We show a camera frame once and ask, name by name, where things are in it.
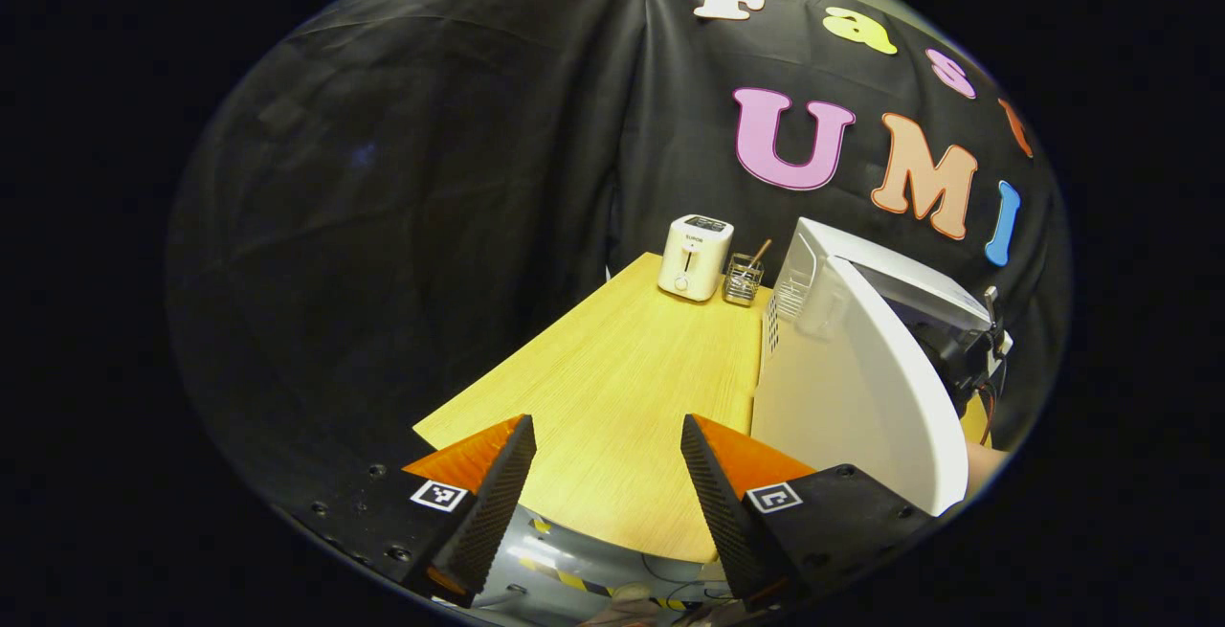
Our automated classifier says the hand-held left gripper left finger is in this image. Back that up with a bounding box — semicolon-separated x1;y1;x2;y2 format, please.
287;414;539;609

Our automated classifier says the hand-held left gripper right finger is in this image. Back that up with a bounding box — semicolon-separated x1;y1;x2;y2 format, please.
679;413;934;609

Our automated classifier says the white microwave oven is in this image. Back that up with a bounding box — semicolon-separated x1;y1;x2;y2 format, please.
751;216;996;518

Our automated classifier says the white toaster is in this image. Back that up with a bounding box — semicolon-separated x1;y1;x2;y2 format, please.
657;214;735;303

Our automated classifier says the black backdrop cloth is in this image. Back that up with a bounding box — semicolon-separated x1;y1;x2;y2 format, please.
165;0;1073;532

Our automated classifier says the wire mesh utensil holder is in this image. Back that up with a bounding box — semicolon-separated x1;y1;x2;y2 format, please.
723;254;766;307

